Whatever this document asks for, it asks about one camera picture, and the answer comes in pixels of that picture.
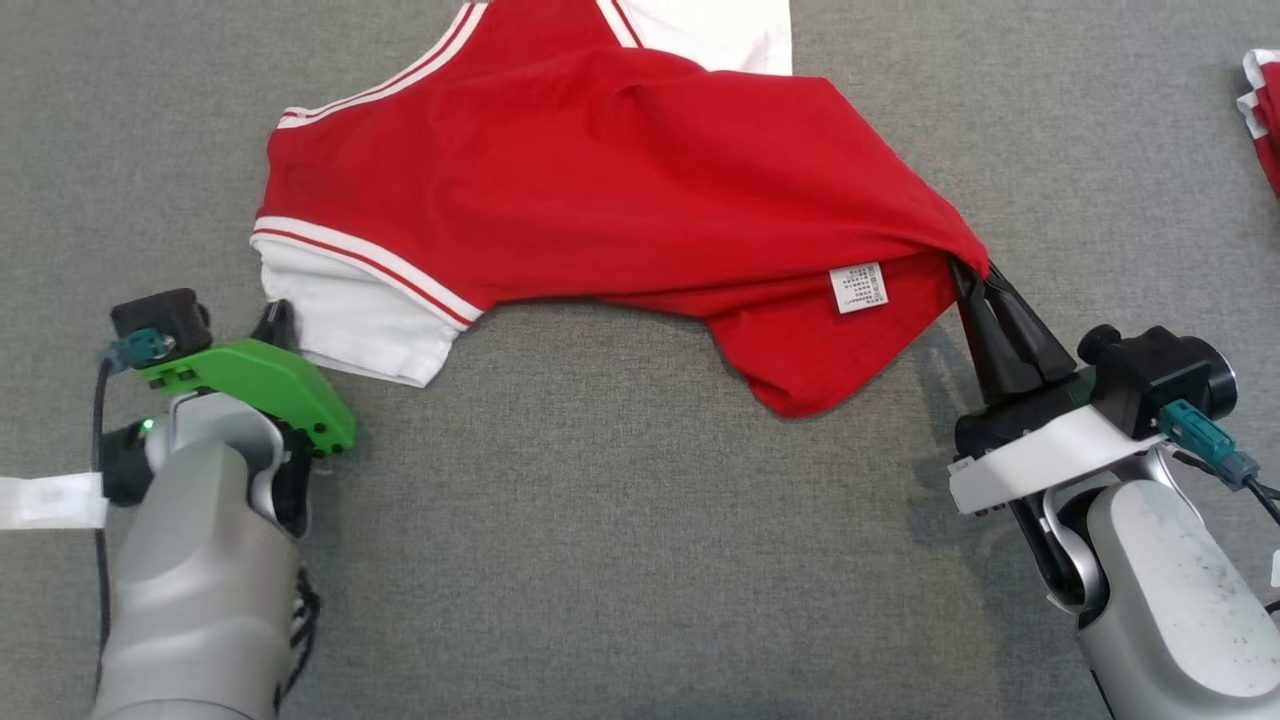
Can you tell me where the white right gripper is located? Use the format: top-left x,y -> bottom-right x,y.
947,257 -> 1167,517

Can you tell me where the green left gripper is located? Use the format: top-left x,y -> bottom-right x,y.
138,298 -> 358,459

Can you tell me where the red garment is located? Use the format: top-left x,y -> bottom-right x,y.
1237,48 -> 1280,196

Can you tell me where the red shirt with white sleeves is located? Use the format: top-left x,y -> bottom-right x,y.
250,0 -> 993,419

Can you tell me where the white tape label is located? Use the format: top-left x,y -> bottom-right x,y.
0,473 -> 109,531

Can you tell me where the left cable with teal plug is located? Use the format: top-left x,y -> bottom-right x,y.
92,328 -> 173,691

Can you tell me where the cable with teal plug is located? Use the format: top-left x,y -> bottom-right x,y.
1160,400 -> 1280,526
92,328 -> 173,691

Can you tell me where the right cable with teal plug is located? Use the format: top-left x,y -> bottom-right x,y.
1160,400 -> 1280,526

